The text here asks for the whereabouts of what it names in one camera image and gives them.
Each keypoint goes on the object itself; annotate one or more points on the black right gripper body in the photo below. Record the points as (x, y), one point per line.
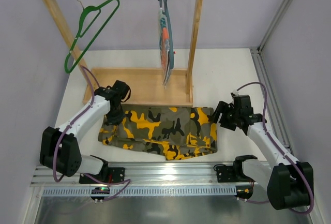
(225, 117)

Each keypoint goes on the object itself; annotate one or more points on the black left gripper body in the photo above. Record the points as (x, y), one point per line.
(114, 117)

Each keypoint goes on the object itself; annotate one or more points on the camouflage yellow green trousers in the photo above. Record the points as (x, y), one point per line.
(177, 133)

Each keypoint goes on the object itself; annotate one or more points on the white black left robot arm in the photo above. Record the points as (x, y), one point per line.
(60, 146)

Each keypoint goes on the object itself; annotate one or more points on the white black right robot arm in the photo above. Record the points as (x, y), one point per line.
(287, 181)

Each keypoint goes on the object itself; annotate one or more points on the blue-grey clothes hanger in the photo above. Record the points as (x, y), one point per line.
(164, 4)

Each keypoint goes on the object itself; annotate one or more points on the wooden clothes rack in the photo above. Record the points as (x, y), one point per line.
(145, 82)

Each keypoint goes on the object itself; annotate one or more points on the colourful printed cloth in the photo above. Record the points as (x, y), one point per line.
(164, 47)

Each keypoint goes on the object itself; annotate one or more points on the aluminium corner frame profile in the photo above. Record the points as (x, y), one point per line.
(257, 53)

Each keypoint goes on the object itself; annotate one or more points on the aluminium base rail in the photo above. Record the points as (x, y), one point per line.
(145, 173)

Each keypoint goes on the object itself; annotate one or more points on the slotted grey cable duct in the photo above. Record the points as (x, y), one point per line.
(140, 191)

